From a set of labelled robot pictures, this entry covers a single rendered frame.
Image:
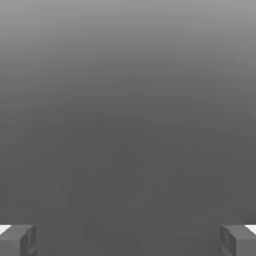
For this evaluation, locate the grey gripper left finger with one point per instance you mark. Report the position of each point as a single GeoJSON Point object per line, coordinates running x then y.
{"type": "Point", "coordinates": [14, 242]}

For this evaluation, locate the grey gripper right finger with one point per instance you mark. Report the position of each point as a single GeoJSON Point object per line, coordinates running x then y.
{"type": "Point", "coordinates": [240, 243]}

